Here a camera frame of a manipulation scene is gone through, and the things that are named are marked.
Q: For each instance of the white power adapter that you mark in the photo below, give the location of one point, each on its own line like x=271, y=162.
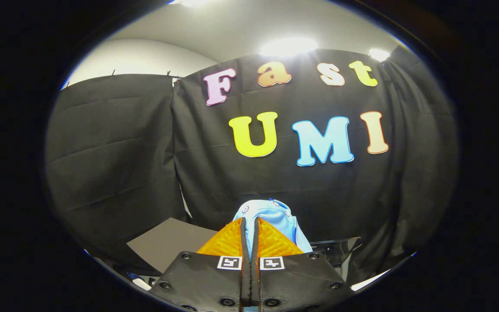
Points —
x=142, y=284

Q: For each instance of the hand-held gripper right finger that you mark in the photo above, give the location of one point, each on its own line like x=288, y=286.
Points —
x=297, y=281

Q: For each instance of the ceiling light behind backdrop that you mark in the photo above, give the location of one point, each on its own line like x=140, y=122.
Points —
x=288, y=46

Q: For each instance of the grey cabinet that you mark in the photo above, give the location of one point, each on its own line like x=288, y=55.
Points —
x=167, y=242

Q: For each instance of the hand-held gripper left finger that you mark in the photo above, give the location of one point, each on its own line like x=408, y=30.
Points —
x=206, y=281

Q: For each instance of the small ceiling light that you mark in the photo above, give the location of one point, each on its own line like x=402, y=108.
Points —
x=379, y=54

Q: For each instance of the large ceiling light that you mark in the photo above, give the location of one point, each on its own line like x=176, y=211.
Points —
x=186, y=1

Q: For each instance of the light blue polo shirt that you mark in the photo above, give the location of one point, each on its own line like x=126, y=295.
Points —
x=271, y=216

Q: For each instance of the black backdrop cloth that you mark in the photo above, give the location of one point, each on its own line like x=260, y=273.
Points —
x=124, y=151

